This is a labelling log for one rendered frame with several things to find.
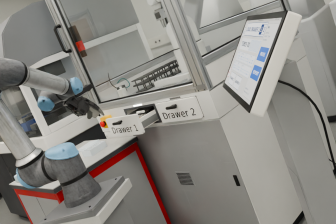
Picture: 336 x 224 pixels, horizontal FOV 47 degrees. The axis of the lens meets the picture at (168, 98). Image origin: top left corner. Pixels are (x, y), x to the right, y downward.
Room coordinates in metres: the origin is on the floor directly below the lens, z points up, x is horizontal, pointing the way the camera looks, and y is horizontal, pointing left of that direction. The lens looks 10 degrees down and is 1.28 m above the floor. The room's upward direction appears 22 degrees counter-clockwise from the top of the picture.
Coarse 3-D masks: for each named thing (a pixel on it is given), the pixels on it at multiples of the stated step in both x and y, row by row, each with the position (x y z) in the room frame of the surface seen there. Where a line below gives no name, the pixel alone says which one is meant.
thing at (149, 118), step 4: (148, 112) 2.05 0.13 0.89; (152, 112) 2.06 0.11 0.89; (144, 116) 2.02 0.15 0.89; (148, 116) 2.03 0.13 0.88; (152, 116) 2.05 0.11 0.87; (156, 116) 2.06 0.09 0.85; (140, 120) 1.99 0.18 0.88; (144, 120) 2.01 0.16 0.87; (148, 120) 2.02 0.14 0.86; (152, 120) 2.04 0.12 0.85; (156, 120) 2.06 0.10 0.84; (144, 124) 2.00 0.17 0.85; (148, 124) 2.02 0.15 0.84
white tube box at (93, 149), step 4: (104, 140) 2.26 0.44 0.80; (92, 144) 2.29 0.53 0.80; (96, 144) 2.25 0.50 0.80; (100, 144) 2.23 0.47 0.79; (104, 144) 2.25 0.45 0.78; (88, 148) 2.23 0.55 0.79; (92, 148) 2.19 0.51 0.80; (96, 148) 2.20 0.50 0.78; (100, 148) 2.22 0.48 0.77; (84, 152) 2.21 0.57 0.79; (88, 152) 2.18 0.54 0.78; (92, 152) 2.18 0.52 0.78; (96, 152) 2.20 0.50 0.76; (84, 156) 2.22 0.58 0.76
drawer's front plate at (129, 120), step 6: (132, 114) 1.99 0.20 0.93; (108, 120) 2.15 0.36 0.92; (114, 120) 2.11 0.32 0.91; (126, 120) 2.03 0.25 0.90; (132, 120) 1.99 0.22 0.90; (138, 120) 1.96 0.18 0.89; (108, 126) 2.17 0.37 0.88; (114, 126) 2.13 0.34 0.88; (120, 126) 2.09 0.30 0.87; (126, 126) 2.05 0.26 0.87; (132, 126) 2.01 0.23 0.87; (138, 126) 1.97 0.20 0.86; (126, 132) 2.06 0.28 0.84; (132, 132) 2.02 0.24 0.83; (138, 132) 1.98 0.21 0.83
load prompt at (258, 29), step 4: (248, 24) 1.52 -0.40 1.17; (252, 24) 1.45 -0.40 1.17; (256, 24) 1.39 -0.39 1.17; (260, 24) 1.33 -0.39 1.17; (264, 24) 1.27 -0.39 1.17; (248, 28) 1.50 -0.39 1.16; (252, 28) 1.43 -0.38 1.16; (256, 28) 1.36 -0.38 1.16; (260, 28) 1.31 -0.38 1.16; (264, 28) 1.26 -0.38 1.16; (248, 32) 1.47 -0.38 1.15; (252, 32) 1.40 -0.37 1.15; (256, 32) 1.34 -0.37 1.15; (260, 32) 1.29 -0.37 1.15; (260, 36) 1.27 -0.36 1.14
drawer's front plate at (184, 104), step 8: (192, 96) 1.83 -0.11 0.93; (160, 104) 1.99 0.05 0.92; (168, 104) 1.95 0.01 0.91; (176, 104) 1.90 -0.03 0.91; (184, 104) 1.86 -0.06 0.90; (192, 104) 1.82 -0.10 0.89; (160, 112) 2.01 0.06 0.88; (168, 112) 1.96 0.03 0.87; (184, 112) 1.88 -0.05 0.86; (192, 112) 1.84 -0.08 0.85; (200, 112) 1.81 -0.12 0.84; (168, 120) 1.98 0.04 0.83; (176, 120) 1.94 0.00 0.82
